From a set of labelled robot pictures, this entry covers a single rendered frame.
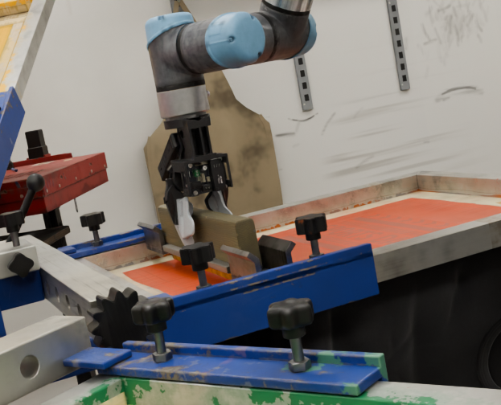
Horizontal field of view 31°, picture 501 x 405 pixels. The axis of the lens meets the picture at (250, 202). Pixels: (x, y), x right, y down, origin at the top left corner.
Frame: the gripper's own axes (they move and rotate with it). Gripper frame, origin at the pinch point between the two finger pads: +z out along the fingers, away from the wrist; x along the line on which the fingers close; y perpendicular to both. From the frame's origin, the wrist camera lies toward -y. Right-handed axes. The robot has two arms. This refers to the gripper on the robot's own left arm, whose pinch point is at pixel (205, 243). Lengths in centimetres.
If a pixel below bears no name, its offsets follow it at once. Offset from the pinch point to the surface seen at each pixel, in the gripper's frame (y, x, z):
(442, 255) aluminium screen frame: 29.3, 23.5, 4.3
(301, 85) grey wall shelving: -199, 121, -16
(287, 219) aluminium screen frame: -25.3, 26.0, 4.3
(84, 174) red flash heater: -114, 8, -6
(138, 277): -12.8, -8.4, 5.3
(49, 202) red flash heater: -88, -8, -3
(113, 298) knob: 38.0, -24.4, -3.8
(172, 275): -7.7, -4.1, 5.3
